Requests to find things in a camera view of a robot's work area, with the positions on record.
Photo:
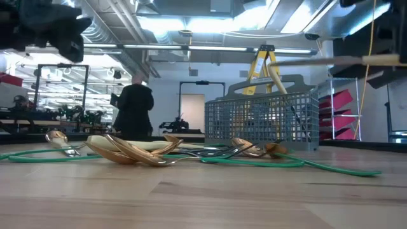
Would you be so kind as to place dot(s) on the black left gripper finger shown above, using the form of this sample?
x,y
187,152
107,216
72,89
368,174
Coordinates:
x,y
72,47

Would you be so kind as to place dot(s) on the brownish gold spoon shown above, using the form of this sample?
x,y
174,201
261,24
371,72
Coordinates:
x,y
275,149

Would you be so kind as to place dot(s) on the grey plastic cutlery basket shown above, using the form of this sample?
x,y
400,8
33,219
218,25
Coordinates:
x,y
254,145

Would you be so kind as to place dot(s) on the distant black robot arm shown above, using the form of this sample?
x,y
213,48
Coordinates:
x,y
176,124

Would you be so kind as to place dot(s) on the distant robot workstation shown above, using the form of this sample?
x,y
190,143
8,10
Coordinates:
x,y
73,114

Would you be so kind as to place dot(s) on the white metal shelf rack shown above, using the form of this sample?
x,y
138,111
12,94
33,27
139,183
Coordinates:
x,y
358,95

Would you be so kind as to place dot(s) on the black framed panel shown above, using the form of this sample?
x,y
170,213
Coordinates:
x,y
386,111

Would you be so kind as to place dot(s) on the person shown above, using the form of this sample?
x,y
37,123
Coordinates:
x,y
133,108

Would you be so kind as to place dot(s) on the red storage bin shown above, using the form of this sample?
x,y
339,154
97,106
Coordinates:
x,y
338,100
341,121
345,135

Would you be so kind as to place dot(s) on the pale door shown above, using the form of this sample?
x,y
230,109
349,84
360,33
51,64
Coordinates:
x,y
192,111

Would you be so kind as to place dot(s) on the long fluorescent ceiling light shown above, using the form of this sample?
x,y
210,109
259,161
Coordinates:
x,y
216,48

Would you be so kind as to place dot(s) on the yellow step ladder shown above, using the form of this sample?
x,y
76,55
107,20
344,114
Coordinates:
x,y
257,65

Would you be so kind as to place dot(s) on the black camera gantry frame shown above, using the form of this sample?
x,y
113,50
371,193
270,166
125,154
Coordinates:
x,y
60,65
202,82

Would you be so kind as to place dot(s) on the black ceiling camera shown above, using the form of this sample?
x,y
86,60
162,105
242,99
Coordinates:
x,y
311,36

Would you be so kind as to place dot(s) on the grey wall vent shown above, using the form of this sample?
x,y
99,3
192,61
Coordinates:
x,y
243,73
193,72

